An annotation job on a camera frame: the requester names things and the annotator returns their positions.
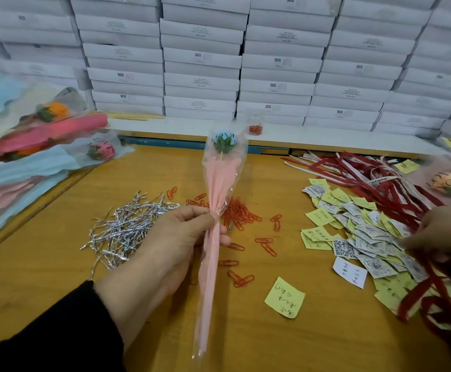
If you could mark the person's right hand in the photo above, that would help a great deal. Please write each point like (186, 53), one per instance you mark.
(443, 228)

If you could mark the person's left hand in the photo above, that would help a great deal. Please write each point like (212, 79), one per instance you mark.
(156, 263)

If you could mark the pile of red ribbons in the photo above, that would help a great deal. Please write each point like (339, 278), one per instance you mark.
(365, 174)

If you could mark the pile of yellow white tags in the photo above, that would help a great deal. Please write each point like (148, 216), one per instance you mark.
(342, 244)

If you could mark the blue flower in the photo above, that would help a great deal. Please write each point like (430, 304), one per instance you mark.
(222, 178)

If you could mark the pile of flowers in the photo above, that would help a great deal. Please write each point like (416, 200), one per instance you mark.
(20, 162)

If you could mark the person's left forearm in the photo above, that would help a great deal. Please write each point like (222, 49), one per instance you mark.
(55, 341)

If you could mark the pile of silver twist ties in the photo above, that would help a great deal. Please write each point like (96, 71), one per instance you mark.
(125, 228)

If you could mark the pile of orange paper clips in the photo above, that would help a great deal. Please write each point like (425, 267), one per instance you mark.
(241, 213)

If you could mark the long white board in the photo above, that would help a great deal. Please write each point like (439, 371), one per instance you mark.
(326, 137)

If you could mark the wooden sticks bundle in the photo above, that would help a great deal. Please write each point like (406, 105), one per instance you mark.
(136, 116)

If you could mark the small bag of red clips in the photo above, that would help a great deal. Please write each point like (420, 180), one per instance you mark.
(256, 129)

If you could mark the wall of stacked white boxes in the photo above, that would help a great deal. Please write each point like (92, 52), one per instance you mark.
(210, 54)

